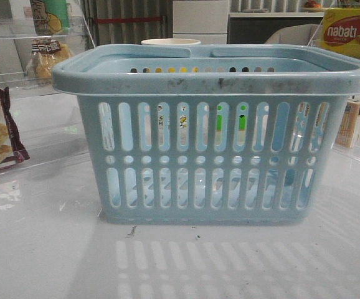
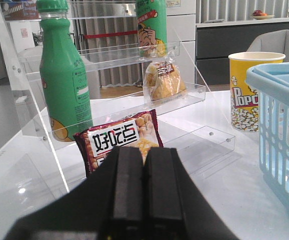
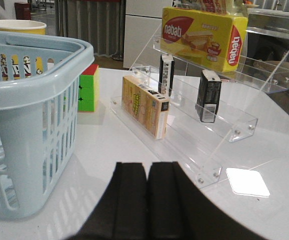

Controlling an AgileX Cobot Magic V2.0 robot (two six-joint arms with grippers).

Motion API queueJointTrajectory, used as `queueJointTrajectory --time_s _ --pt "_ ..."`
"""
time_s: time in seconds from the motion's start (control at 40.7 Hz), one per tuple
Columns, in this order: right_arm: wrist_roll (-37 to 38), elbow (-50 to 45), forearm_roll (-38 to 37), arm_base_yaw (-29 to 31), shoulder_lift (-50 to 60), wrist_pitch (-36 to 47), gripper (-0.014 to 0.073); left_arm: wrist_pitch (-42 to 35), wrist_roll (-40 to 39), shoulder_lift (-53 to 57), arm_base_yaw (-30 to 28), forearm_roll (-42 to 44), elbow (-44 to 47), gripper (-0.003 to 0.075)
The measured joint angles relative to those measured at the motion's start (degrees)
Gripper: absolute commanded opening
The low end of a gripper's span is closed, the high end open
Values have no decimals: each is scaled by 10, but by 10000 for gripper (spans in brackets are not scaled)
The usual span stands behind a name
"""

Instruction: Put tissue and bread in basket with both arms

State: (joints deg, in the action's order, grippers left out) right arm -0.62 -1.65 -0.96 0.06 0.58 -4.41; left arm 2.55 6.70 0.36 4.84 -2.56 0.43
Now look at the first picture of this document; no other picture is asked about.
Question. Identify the packaged bread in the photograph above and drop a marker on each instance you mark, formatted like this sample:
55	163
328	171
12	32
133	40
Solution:
45	54

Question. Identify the light blue plastic basket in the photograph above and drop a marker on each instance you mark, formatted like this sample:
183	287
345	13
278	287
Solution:
208	134

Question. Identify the white paper cup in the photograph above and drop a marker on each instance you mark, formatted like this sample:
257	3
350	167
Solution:
171	42

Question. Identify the white drawer cabinet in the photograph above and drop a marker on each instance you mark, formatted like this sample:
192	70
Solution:
206	21

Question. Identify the white shelf unit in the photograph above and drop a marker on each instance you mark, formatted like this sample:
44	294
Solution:
253	22

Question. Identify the small beige carton box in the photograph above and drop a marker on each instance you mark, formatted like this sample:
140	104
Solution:
349	128

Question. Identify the beige armchair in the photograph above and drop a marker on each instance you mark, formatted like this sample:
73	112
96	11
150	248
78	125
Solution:
294	35

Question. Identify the clear acrylic shelf right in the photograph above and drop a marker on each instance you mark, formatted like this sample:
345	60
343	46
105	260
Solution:
359	155

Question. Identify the clear acrylic shelf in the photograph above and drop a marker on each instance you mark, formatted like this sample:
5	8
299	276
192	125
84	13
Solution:
359	155
80	40

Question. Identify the green cartoon snack package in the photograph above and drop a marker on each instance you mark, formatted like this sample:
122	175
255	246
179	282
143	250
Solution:
50	16

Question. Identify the clear acrylic shelf left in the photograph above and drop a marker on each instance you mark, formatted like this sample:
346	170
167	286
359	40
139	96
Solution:
80	40

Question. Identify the yellow Nabati wafer box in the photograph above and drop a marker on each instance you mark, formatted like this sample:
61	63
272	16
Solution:
341	31

